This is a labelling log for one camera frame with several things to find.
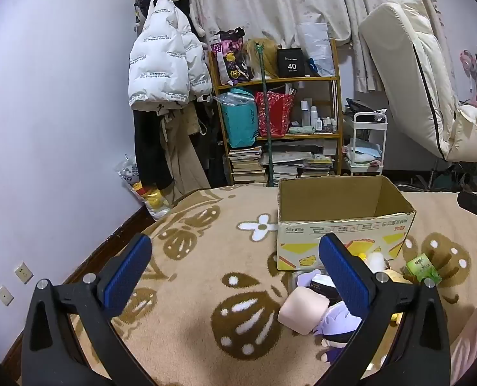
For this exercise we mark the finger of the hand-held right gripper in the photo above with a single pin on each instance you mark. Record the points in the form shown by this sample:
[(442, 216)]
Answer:
[(473, 203)]

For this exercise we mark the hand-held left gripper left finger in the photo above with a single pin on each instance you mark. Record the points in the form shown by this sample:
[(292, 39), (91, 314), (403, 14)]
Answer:
[(127, 277)]

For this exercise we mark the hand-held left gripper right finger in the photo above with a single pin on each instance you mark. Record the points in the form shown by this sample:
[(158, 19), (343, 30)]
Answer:
[(343, 273)]

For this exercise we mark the black tissue packet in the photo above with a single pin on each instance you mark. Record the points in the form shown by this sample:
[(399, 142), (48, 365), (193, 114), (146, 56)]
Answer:
[(322, 288)]

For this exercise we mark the white fluffy plush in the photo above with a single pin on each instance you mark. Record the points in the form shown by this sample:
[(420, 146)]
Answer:
[(377, 261)]

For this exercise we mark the purple-haired plush doll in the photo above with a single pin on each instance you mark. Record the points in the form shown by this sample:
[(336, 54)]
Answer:
[(335, 325)]

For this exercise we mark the pink plush block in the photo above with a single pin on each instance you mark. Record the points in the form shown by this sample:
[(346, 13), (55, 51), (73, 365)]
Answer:
[(302, 309)]

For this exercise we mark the printed cardboard box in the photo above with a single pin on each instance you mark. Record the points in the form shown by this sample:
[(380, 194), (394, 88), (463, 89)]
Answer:
[(302, 231)]

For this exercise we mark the clear plastic packet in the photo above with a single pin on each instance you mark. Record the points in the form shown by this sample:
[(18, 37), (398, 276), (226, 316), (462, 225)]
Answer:
[(304, 278)]

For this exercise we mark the plastic bag of toys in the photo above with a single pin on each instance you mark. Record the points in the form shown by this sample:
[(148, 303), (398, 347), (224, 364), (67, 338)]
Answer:
[(148, 201)]

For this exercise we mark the brown printed blanket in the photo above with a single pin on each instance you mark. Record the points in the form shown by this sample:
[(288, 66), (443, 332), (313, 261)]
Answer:
[(222, 257)]

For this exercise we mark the pile of magazines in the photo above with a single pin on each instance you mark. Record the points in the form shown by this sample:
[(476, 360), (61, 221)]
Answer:
[(298, 165)]

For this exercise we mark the blue and white cloth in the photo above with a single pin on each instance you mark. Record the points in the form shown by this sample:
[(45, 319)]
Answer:
[(363, 152)]

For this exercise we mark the white trolley cart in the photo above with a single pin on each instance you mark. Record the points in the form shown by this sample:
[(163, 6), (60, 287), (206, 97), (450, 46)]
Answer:
[(357, 128)]

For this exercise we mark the pink desk fan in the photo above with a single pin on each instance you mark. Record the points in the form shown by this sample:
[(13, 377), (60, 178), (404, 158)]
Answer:
[(468, 62)]

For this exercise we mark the stack of books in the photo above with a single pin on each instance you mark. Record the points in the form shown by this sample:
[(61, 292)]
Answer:
[(246, 165)]

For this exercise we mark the cream folded mattress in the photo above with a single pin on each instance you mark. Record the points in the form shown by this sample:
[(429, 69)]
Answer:
[(415, 68)]

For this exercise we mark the mint green pouch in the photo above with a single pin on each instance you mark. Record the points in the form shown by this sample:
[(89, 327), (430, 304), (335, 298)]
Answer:
[(300, 130)]

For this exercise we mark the black device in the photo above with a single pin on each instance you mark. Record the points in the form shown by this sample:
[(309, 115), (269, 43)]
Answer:
[(359, 106)]

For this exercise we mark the dark hanging garment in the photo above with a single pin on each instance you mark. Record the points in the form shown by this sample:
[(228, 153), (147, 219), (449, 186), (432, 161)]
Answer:
[(212, 148)]

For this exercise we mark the group of cosmetic bottles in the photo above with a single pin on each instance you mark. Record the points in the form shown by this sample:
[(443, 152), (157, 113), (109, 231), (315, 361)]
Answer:
[(314, 116)]

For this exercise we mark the green pole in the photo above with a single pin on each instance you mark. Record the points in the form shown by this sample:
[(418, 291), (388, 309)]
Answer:
[(267, 128)]

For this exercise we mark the red bag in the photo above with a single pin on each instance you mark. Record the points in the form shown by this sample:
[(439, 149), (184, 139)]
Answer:
[(280, 112)]

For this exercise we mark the teal bag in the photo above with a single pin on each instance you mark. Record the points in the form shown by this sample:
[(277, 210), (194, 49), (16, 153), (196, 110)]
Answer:
[(240, 124)]

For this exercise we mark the wooden shelf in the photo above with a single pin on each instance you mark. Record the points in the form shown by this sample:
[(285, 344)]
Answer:
[(302, 79)]

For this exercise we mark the black box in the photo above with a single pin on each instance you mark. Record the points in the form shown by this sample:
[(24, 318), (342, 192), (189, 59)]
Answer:
[(290, 66)]

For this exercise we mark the white puffer jacket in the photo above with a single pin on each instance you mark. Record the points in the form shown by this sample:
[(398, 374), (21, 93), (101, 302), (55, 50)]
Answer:
[(162, 60)]

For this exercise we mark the white plastic bag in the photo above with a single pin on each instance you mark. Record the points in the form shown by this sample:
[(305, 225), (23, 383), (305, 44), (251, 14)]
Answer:
[(314, 44)]

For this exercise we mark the blonde wig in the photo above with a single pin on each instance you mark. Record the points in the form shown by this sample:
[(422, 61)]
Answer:
[(268, 54)]

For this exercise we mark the purple printed bag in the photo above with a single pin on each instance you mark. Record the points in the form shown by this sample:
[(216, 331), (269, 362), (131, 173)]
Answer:
[(230, 56)]

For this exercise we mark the floral curtain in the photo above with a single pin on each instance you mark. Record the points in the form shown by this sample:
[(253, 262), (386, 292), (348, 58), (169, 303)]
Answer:
[(270, 0)]

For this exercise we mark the white wall socket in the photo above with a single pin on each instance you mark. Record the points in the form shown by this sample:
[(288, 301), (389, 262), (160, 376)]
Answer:
[(23, 272), (5, 295)]

